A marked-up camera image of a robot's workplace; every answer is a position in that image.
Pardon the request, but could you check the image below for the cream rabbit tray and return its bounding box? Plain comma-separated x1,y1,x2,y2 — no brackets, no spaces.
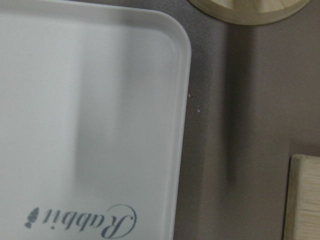
0,0,191,240

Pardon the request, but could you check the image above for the wooden mug tree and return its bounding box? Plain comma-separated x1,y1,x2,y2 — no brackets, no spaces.
189,0,310,26

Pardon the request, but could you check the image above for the bamboo cutting board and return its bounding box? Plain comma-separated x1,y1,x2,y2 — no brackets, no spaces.
283,154,320,240

